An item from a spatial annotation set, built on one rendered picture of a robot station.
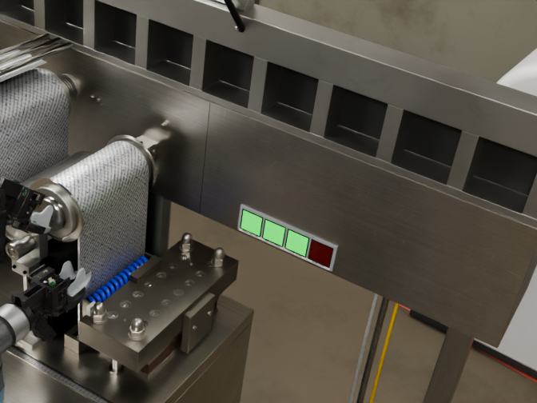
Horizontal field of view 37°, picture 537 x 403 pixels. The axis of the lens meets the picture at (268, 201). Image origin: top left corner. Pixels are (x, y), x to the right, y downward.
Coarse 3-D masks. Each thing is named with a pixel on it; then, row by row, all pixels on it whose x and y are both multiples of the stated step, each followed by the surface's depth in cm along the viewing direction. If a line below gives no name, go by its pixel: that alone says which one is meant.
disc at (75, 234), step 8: (32, 184) 167; (40, 184) 166; (48, 184) 164; (56, 184) 163; (64, 192) 163; (72, 200) 163; (80, 216) 164; (80, 224) 165; (72, 232) 167; (80, 232) 166; (64, 240) 170; (72, 240) 168
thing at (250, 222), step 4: (244, 212) 184; (248, 212) 183; (244, 216) 184; (248, 216) 184; (252, 216) 183; (256, 216) 182; (244, 220) 185; (248, 220) 184; (252, 220) 184; (256, 220) 183; (260, 220) 182; (244, 224) 185; (248, 224) 185; (252, 224) 184; (256, 224) 183; (260, 224) 183; (244, 228) 186; (248, 228) 185; (252, 228) 185; (256, 228) 184; (260, 228) 183; (252, 232) 185; (256, 232) 185
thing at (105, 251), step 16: (128, 208) 180; (144, 208) 187; (112, 224) 177; (128, 224) 183; (144, 224) 190; (80, 240) 168; (96, 240) 174; (112, 240) 179; (128, 240) 186; (144, 240) 192; (80, 256) 170; (96, 256) 176; (112, 256) 182; (128, 256) 189; (96, 272) 179; (112, 272) 185; (96, 288) 181; (80, 304) 178
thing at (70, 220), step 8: (40, 192) 165; (48, 192) 164; (56, 192) 163; (56, 200) 164; (64, 200) 163; (64, 208) 164; (72, 208) 164; (72, 216) 164; (72, 224) 164; (48, 232) 170; (56, 232) 168; (64, 232) 167
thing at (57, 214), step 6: (48, 198) 164; (42, 204) 165; (48, 204) 164; (54, 204) 163; (36, 210) 167; (42, 210) 166; (54, 210) 164; (60, 210) 164; (54, 216) 165; (60, 216) 164; (54, 222) 166; (60, 222) 165; (54, 228) 166; (60, 228) 166
